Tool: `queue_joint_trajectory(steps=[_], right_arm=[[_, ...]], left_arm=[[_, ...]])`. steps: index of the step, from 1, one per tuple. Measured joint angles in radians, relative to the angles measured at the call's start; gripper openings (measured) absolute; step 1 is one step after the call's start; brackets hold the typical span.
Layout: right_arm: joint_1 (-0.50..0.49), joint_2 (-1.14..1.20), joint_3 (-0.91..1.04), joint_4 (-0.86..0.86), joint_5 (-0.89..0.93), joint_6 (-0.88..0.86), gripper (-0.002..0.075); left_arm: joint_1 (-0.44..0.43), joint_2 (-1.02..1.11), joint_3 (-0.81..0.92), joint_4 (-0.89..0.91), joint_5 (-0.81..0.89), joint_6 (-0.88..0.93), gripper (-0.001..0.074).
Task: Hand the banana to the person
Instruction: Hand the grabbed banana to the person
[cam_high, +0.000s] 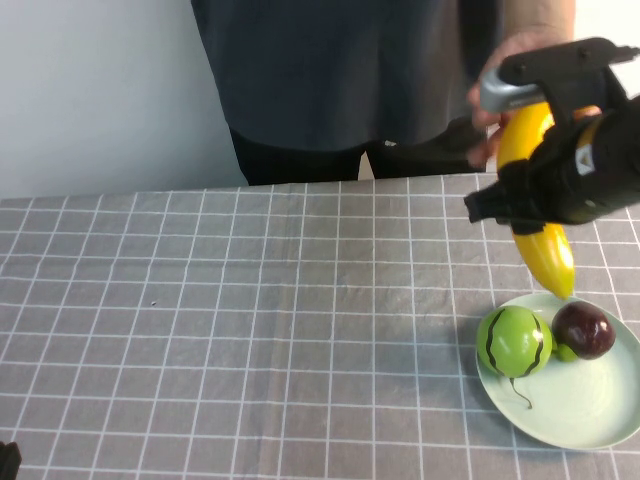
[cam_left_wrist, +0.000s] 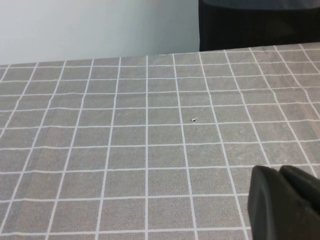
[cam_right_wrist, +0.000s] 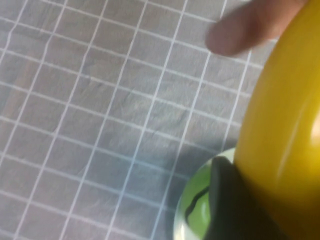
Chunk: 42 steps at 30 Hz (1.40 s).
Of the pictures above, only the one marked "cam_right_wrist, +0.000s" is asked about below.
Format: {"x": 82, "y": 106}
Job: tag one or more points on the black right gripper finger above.
{"x": 232, "y": 207}

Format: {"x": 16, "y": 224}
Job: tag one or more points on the yellow toy banana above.
{"x": 280, "y": 125}

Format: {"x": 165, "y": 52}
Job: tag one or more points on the person's left hand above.
{"x": 245, "y": 30}

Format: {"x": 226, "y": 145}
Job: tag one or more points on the green striped watermelon toy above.
{"x": 200, "y": 207}

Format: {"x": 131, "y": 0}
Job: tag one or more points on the pale green round plate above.
{"x": 180, "y": 225}

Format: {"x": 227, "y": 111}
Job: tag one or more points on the grey white checked tablecloth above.
{"x": 100, "y": 125}

